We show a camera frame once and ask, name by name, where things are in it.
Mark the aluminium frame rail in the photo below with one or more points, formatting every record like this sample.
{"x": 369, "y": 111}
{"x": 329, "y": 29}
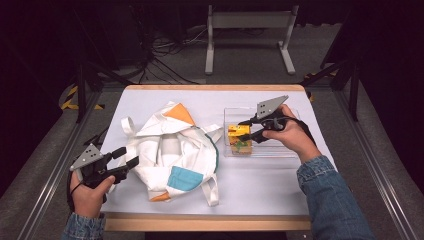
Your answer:
{"x": 50, "y": 186}
{"x": 393, "y": 196}

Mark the yellow black floor tape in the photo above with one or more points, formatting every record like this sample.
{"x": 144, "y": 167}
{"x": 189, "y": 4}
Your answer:
{"x": 71, "y": 100}

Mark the clear plastic tray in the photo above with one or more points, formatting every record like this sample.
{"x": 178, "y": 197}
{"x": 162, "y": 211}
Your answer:
{"x": 276, "y": 148}

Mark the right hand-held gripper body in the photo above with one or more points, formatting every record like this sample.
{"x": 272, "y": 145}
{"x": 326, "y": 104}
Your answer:
{"x": 270, "y": 106}

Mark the grey metal stand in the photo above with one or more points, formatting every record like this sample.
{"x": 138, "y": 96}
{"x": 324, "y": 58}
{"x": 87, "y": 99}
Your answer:
{"x": 251, "y": 20}

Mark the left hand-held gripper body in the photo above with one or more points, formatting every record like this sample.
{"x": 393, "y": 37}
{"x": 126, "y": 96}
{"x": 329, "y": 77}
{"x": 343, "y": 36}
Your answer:
{"x": 88, "y": 156}

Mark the white table mat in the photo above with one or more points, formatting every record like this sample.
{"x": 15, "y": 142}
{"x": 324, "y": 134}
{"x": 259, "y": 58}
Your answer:
{"x": 260, "y": 186}

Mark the black tripod stand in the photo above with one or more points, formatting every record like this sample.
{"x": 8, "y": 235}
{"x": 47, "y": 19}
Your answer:
{"x": 353, "y": 86}
{"x": 81, "y": 83}

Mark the white patchwork tote bag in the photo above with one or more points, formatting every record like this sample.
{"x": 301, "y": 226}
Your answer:
{"x": 173, "y": 156}

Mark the person's left hand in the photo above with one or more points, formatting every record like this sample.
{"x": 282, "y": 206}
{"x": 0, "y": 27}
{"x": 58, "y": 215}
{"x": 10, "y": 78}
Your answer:
{"x": 88, "y": 200}

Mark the person's right hand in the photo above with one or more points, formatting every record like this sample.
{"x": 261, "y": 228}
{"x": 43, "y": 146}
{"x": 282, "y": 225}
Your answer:
{"x": 293, "y": 138}

